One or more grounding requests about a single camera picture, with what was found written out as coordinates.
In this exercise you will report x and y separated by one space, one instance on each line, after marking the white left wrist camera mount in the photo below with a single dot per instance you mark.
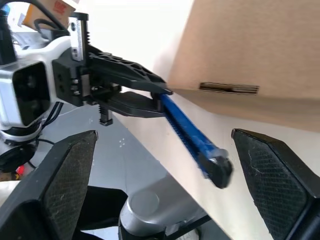
7 100

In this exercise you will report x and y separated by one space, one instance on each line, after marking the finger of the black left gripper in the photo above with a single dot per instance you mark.
120 70
132 105

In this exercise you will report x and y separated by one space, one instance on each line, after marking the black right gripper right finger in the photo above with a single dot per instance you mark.
277 185

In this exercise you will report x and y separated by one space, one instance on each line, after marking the brown cardboard box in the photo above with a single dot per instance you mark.
245 42

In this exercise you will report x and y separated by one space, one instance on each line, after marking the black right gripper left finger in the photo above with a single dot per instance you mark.
57 190

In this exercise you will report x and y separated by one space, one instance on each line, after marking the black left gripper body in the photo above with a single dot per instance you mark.
66 82

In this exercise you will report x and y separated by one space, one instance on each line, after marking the silver robot body joint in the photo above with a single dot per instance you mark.
147 207

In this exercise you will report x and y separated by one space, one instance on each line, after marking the blue box cutter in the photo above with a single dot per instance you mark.
190 135

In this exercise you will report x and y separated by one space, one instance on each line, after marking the cardboard carton with red print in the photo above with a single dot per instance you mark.
57 10

